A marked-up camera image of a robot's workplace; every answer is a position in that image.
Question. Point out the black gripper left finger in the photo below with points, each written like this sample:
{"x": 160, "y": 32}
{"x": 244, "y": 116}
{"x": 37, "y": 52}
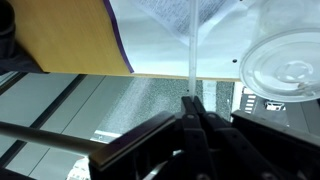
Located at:
{"x": 150, "y": 150}

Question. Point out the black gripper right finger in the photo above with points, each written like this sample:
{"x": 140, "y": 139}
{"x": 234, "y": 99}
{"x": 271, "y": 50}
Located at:
{"x": 266, "y": 150}

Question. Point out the white plastic straw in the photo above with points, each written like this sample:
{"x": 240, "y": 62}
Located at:
{"x": 193, "y": 50}

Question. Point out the printed paper sheet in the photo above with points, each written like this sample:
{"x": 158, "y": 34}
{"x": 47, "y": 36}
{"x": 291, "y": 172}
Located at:
{"x": 173, "y": 16}

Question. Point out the grey metal handrail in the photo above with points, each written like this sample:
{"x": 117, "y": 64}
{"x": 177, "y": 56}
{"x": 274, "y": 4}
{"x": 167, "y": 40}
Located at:
{"x": 50, "y": 139}

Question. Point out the purple cloth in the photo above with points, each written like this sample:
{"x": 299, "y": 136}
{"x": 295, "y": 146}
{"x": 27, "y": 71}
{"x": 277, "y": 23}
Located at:
{"x": 156, "y": 53}

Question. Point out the dark crumpled cloth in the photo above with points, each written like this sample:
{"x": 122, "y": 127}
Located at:
{"x": 13, "y": 60}

